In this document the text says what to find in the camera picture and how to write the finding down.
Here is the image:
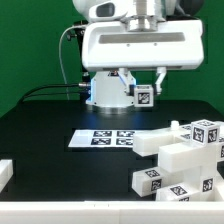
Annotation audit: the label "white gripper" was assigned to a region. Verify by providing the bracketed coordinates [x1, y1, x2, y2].
[82, 20, 204, 96]

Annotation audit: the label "white tagged cube nut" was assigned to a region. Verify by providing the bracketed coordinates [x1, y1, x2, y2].
[134, 85, 154, 107]

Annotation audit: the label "white tagged cube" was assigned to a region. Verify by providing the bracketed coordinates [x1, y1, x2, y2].
[191, 119, 220, 145]

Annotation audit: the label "white chair back frame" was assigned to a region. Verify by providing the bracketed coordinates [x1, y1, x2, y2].
[133, 121, 224, 173]

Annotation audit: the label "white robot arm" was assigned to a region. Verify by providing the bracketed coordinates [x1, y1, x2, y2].
[73, 0, 204, 112]

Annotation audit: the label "white marker sheet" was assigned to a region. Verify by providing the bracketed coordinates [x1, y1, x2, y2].
[69, 129, 135, 148]

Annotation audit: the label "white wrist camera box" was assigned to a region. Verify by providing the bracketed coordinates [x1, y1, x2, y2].
[88, 0, 128, 22]

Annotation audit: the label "black camera stand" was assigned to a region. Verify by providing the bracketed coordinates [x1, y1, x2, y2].
[66, 20, 90, 103]

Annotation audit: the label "grey camera cable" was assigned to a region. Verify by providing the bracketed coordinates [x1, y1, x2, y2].
[58, 25, 81, 101]

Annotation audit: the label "black cables on table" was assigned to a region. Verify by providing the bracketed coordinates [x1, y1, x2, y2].
[20, 83, 92, 103]

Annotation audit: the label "white front rail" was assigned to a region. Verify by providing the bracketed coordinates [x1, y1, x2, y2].
[0, 202, 224, 224]

